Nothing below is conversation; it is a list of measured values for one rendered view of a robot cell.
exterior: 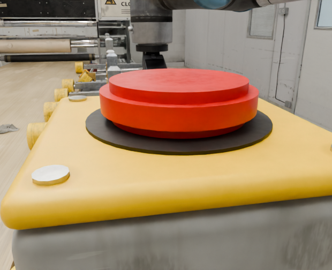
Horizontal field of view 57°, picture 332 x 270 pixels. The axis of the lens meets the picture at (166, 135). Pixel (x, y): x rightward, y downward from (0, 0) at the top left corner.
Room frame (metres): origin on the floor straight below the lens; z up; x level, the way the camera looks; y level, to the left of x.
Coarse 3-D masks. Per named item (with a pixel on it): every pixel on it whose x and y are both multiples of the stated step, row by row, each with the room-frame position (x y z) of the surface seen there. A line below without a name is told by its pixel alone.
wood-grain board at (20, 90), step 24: (0, 72) 2.32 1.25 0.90; (24, 72) 2.32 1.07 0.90; (48, 72) 2.32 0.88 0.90; (72, 72) 2.32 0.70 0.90; (0, 96) 1.51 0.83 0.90; (24, 96) 1.51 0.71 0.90; (48, 96) 1.51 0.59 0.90; (0, 120) 1.11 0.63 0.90; (24, 120) 1.11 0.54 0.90; (0, 144) 0.86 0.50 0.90; (24, 144) 0.86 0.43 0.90; (0, 168) 0.70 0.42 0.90; (0, 192) 0.58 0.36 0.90; (0, 216) 0.49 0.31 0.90; (0, 240) 0.42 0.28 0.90; (0, 264) 0.37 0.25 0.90
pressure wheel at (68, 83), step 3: (63, 81) 1.53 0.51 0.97; (66, 81) 1.53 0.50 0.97; (69, 81) 1.54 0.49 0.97; (72, 81) 1.54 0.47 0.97; (63, 84) 1.52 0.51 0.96; (66, 84) 1.53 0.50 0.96; (69, 84) 1.53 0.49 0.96; (72, 84) 1.53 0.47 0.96; (63, 87) 1.52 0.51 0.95; (66, 87) 1.52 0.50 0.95; (69, 87) 1.52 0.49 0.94; (72, 87) 1.53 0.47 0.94; (69, 90) 1.52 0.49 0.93; (72, 90) 1.53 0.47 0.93
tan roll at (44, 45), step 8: (0, 40) 2.93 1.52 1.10; (8, 40) 2.95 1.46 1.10; (16, 40) 2.96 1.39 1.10; (24, 40) 2.97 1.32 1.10; (32, 40) 2.98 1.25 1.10; (40, 40) 2.99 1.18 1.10; (48, 40) 3.01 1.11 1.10; (56, 40) 3.02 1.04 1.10; (64, 40) 3.03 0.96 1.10; (0, 48) 2.90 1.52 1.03; (8, 48) 2.91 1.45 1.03; (16, 48) 2.93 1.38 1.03; (24, 48) 2.94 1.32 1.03; (32, 48) 2.95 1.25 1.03; (40, 48) 2.97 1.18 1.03; (48, 48) 2.98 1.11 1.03; (56, 48) 2.99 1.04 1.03; (64, 48) 3.01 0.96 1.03
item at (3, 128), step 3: (0, 126) 0.98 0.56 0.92; (3, 126) 0.99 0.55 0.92; (6, 126) 0.99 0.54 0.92; (9, 126) 0.99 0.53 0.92; (12, 126) 0.99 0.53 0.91; (15, 126) 1.00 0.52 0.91; (0, 129) 0.98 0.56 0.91; (3, 129) 0.97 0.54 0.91; (6, 129) 0.98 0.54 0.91; (9, 129) 0.98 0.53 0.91; (12, 129) 0.99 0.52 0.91; (15, 129) 0.99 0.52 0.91; (0, 132) 0.96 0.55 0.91; (3, 132) 0.96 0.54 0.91
